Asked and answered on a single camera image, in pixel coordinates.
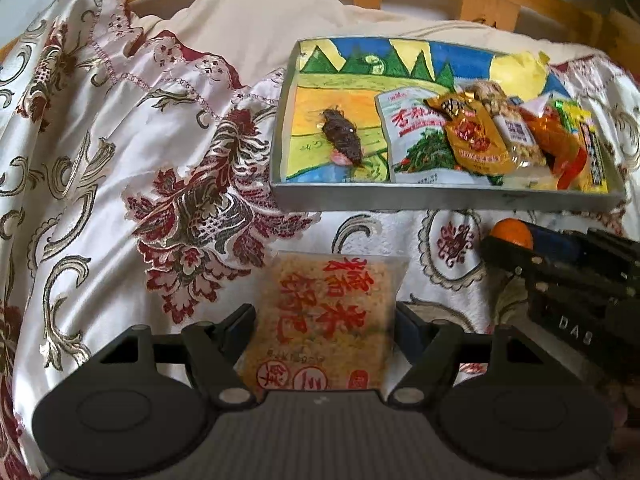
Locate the yellow biscuit packet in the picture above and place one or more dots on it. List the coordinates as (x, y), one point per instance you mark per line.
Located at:
(595, 155)

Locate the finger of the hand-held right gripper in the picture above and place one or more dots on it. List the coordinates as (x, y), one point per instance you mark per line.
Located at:
(560, 242)
(510, 257)

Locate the gold foil snack packet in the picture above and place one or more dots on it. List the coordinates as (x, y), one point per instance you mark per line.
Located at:
(475, 135)

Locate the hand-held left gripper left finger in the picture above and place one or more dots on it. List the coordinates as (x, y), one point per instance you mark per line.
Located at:
(237, 332)

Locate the white green vegetable snack packet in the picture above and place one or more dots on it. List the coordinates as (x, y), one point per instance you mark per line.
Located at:
(410, 130)

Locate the dark dried snack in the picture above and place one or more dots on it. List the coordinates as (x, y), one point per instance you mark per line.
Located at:
(345, 135)

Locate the orange snack packet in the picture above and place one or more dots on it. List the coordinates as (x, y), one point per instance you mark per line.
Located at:
(555, 145)

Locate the floral satin blanket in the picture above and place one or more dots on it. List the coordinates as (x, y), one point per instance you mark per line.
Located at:
(100, 160)

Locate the clear peanut bar packet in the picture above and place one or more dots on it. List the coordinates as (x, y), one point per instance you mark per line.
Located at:
(520, 135)

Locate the mandarin orange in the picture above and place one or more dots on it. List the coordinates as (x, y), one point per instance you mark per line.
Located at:
(510, 232)

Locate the silver metal tray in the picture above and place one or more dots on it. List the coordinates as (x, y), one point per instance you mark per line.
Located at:
(400, 199)

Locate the colourful drawing sheet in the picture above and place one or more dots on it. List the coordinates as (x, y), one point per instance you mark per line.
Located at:
(330, 75)

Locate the cream pillow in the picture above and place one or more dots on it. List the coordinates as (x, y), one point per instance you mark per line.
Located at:
(250, 25)

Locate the rice cracker packet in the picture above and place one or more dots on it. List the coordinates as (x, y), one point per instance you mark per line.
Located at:
(320, 310)

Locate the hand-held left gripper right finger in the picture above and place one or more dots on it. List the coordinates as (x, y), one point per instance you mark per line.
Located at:
(412, 332)

